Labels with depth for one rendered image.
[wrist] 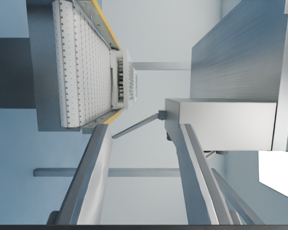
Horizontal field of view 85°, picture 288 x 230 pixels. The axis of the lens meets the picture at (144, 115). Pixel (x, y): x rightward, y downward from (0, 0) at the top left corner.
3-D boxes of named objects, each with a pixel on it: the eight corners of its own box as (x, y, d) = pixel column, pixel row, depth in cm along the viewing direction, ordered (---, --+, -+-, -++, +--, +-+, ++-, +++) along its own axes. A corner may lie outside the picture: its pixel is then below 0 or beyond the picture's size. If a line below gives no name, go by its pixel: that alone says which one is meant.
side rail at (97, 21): (75, 1, 31) (91, 1, 31) (74, -9, 30) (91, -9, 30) (130, 75, 162) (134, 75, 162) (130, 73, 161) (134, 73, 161)
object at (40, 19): (37, 132, 37) (80, 132, 37) (24, -3, 33) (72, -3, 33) (120, 101, 165) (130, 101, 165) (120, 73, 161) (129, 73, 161)
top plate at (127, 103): (128, 60, 87) (132, 60, 87) (129, 104, 91) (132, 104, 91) (122, 49, 63) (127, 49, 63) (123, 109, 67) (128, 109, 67)
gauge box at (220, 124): (177, 151, 33) (271, 152, 33) (178, 101, 32) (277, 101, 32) (164, 128, 55) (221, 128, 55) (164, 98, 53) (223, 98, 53)
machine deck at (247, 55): (267, 151, 33) (286, 151, 33) (290, -53, 28) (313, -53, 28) (187, 113, 94) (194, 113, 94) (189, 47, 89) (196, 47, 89)
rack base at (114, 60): (119, 60, 87) (123, 60, 87) (120, 104, 91) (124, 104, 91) (109, 49, 63) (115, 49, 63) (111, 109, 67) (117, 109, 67)
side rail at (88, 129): (82, 134, 34) (97, 134, 34) (82, 127, 34) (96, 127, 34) (131, 101, 165) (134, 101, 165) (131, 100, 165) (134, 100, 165)
